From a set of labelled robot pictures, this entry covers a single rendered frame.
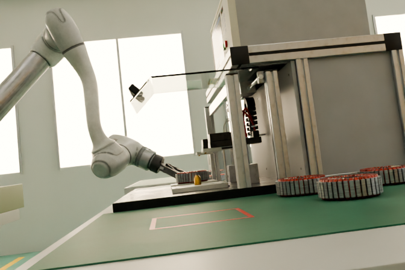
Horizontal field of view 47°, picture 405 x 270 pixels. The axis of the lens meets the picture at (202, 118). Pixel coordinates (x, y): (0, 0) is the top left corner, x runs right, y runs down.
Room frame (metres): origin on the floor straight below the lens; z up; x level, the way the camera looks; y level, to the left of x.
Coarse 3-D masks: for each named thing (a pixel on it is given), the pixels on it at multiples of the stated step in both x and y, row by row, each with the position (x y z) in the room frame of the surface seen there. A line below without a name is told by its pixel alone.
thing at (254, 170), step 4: (252, 164) 1.30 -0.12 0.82; (256, 164) 1.30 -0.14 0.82; (252, 168) 1.30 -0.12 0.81; (256, 168) 1.30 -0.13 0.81; (252, 172) 1.30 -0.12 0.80; (256, 172) 1.30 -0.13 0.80; (252, 176) 1.30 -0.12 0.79; (256, 176) 1.30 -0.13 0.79; (252, 180) 1.30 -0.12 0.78; (256, 180) 1.30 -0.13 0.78
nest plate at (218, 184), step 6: (180, 186) 1.35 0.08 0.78; (186, 186) 1.30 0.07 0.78; (192, 186) 1.26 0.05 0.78; (198, 186) 1.25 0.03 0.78; (204, 186) 1.25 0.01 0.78; (210, 186) 1.25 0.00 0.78; (216, 186) 1.26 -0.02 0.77; (222, 186) 1.26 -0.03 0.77; (174, 192) 1.25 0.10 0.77; (180, 192) 1.25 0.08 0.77
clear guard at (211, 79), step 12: (192, 72) 1.13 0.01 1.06; (204, 72) 1.13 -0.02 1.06; (216, 72) 1.14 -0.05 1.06; (228, 72) 1.16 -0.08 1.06; (240, 72) 1.18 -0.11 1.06; (252, 72) 1.19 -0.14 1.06; (144, 84) 1.12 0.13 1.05; (156, 84) 1.21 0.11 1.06; (168, 84) 1.23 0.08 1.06; (180, 84) 1.25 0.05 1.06; (192, 84) 1.27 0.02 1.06; (204, 84) 1.30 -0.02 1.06; (216, 84) 1.32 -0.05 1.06; (144, 96) 1.23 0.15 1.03
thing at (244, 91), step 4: (240, 84) 1.32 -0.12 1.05; (244, 84) 1.32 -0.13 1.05; (248, 84) 1.32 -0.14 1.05; (240, 88) 1.32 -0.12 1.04; (244, 88) 1.32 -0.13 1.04; (252, 88) 1.32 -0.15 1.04; (240, 92) 1.32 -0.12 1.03; (244, 92) 1.32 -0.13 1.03; (248, 92) 1.32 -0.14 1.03; (252, 92) 1.32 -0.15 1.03
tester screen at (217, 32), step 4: (216, 24) 1.49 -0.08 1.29; (220, 24) 1.41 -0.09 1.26; (216, 28) 1.50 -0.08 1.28; (220, 28) 1.42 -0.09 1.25; (216, 32) 1.51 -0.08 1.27; (220, 32) 1.43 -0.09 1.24; (212, 36) 1.63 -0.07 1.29; (216, 36) 1.52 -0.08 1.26; (212, 40) 1.64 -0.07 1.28; (216, 40) 1.53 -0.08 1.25; (216, 44) 1.54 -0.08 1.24; (216, 48) 1.56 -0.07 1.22; (220, 48) 1.47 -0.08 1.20; (216, 52) 1.57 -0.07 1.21; (216, 56) 1.58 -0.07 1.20; (220, 64) 1.52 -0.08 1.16; (216, 68) 1.62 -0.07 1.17
